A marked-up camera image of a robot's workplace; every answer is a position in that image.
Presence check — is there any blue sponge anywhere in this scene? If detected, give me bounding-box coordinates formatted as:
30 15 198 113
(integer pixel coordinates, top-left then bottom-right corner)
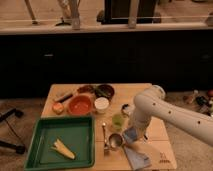
123 127 138 144

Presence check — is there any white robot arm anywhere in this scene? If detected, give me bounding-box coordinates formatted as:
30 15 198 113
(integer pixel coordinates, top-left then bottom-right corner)
130 85 213 146

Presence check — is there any white cup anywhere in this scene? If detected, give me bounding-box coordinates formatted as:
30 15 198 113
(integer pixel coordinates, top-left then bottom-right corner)
94 97 109 114

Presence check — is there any green plastic cup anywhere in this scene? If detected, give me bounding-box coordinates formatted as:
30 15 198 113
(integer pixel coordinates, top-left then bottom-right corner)
112 114 124 131

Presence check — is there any metal cup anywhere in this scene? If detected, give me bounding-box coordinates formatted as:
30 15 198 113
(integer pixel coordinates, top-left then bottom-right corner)
109 133 123 150

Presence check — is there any dark brown bowl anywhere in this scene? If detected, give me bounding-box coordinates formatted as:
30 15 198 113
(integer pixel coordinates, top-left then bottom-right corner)
95 84 115 100

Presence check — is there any wooden table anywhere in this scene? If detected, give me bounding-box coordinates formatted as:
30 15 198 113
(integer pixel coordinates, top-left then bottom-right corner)
40 82 178 171

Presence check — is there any dark red plate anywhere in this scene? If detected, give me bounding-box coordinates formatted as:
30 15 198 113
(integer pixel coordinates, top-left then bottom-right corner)
77 85 95 93

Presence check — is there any black white small object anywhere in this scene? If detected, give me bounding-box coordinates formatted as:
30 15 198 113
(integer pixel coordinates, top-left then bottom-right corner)
121 104 131 116

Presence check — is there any orange bowl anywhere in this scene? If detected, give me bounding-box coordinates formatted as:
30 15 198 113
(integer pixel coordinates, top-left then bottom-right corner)
67 95 92 116

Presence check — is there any metal spoon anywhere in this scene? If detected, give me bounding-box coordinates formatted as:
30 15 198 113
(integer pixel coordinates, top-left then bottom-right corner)
102 123 109 155

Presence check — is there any green plastic tray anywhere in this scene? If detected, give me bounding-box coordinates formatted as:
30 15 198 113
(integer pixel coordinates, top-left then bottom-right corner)
24 116 95 171

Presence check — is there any yellow corn toy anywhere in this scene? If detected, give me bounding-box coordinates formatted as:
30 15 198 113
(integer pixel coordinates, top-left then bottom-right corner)
52 139 75 160

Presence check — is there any blue cloth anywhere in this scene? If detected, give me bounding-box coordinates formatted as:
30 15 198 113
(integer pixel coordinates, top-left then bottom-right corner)
123 146 151 171

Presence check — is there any clutter of items on floor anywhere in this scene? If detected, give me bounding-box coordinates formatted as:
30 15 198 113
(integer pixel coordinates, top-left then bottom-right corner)
183 90 213 117

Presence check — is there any black chair base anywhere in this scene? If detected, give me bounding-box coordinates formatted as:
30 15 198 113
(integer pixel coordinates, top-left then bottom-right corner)
0 108 26 154

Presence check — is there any black handled brush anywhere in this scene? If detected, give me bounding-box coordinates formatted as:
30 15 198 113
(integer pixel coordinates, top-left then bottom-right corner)
53 93 73 103

